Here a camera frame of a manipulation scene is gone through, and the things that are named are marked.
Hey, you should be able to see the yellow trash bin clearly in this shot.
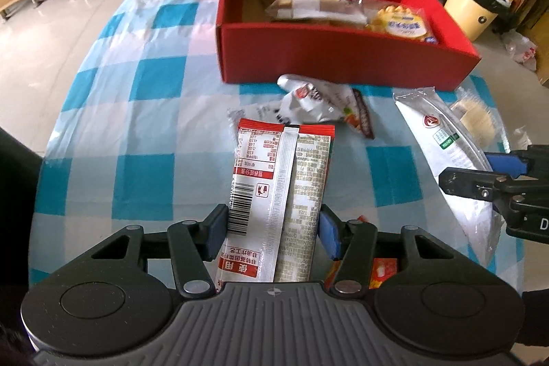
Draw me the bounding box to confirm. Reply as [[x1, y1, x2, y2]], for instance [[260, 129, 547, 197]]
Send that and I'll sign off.
[[444, 0, 513, 43]]

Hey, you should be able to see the white plastic bag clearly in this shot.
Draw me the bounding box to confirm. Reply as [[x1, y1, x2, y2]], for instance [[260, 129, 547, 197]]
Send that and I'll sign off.
[[502, 29, 539, 71]]

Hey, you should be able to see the yellow scalloped pastry packet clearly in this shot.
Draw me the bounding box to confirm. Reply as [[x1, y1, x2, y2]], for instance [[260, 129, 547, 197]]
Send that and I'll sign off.
[[364, 0, 440, 45]]

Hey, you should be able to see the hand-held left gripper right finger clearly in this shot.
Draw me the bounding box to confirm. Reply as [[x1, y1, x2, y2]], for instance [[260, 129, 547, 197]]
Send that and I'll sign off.
[[319, 203, 468, 300]]

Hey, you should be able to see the round white cake packet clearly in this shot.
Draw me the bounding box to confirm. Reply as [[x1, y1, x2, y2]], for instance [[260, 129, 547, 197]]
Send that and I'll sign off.
[[448, 86, 533, 161]]

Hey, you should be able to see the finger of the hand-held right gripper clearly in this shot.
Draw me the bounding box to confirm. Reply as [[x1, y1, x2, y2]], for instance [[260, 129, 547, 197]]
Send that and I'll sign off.
[[484, 144, 549, 180], [438, 166, 515, 204]]

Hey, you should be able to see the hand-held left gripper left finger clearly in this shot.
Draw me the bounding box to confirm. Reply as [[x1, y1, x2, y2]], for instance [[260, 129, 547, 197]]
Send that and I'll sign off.
[[86, 203, 230, 300]]

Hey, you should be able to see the red cardboard box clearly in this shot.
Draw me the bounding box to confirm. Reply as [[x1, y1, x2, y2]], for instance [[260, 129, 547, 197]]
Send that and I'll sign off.
[[214, 0, 482, 92]]

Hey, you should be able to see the blue white checkered tablecloth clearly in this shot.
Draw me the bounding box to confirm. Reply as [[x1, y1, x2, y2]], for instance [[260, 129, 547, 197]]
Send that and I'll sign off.
[[32, 0, 526, 298]]

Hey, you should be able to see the long white packet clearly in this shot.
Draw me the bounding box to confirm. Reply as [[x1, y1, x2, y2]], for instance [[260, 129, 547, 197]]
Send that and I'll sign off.
[[392, 86, 507, 268]]

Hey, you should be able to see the brown snack packet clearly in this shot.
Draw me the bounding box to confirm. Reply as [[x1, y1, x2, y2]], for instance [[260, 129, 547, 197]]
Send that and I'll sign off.
[[343, 88, 376, 140]]

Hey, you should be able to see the red and white snack packet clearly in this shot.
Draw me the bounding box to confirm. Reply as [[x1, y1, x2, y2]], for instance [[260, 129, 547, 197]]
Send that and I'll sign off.
[[217, 118, 336, 294]]

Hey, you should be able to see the red candy packet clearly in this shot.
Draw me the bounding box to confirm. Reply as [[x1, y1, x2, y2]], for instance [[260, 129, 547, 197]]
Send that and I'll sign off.
[[324, 215, 400, 292]]

